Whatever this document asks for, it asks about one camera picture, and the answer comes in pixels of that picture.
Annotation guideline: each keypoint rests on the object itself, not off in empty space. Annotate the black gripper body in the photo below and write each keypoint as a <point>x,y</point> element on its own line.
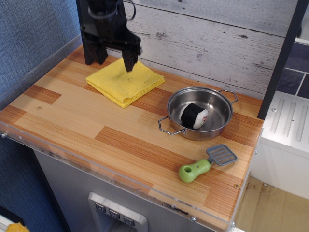
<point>109,29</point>

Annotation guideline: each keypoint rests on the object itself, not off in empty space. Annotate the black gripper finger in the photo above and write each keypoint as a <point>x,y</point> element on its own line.
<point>130,57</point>
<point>94,52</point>

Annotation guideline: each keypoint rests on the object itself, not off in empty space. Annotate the yellow towel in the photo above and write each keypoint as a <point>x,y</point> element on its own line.
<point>122,87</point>

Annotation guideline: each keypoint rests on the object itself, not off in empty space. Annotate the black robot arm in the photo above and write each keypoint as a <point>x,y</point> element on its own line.
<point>102,6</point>

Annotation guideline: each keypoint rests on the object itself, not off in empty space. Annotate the plush sushi roll toy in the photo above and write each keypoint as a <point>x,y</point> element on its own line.
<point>193,116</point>

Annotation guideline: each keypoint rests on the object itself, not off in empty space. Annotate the stainless steel pot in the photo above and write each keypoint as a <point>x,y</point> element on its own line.
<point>217,103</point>

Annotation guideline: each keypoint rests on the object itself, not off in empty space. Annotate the green grey toy spatula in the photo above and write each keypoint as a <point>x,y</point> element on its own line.
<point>221,154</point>

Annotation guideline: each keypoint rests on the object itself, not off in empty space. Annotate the silver dispenser button panel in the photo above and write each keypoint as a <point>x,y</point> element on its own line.
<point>110,216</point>

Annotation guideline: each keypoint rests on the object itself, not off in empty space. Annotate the white grooved side cabinet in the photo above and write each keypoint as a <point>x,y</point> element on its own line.
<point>281,156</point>

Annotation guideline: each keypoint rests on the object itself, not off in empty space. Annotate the clear acrylic table edge guard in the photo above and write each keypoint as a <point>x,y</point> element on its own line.
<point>143,163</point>

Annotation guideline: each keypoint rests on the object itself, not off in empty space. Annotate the dark left vertical post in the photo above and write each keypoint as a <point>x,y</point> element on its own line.
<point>87,55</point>

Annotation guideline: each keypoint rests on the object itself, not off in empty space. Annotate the dark vertical post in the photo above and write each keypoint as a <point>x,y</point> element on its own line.
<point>292,31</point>
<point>87,55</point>

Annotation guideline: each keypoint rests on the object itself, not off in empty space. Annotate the dark right vertical post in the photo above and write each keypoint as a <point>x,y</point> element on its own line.
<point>292,31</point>

